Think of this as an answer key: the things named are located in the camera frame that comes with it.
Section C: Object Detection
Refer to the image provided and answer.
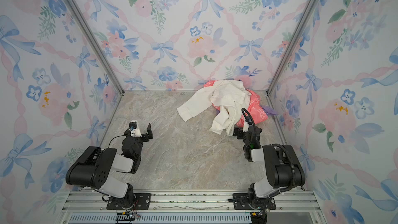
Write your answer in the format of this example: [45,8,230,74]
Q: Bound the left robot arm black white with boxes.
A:
[65,121,153,211]

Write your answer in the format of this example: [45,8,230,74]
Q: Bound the pink printed cloth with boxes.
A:
[204,80,268,135]

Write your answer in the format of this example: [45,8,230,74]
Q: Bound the aluminium mounting rail frame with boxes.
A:
[56,187,326,224]

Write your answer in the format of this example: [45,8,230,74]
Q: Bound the right corner aluminium post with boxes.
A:
[266,0,319,97]

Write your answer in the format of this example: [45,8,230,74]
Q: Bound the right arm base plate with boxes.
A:
[229,193,276,211]

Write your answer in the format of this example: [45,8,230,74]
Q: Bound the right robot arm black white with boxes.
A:
[229,126,305,211]

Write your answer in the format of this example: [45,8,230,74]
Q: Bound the purple cloth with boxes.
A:
[261,106,278,116]

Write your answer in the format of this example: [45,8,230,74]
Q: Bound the white cloth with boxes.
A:
[177,80,252,136]

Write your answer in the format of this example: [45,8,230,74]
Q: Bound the left corner aluminium post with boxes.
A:
[64,0,125,95]

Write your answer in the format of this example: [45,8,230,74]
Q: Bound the corner aluminium post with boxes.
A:
[64,0,125,95]
[266,0,319,97]

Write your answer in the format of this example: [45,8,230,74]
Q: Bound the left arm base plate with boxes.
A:
[106,193,151,211]

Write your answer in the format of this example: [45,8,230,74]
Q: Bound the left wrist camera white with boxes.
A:
[129,121,142,138]

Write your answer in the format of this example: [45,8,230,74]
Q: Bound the right floor aluminium rail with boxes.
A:
[265,95,288,145]

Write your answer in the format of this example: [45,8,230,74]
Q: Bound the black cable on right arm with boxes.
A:
[241,107,296,194]

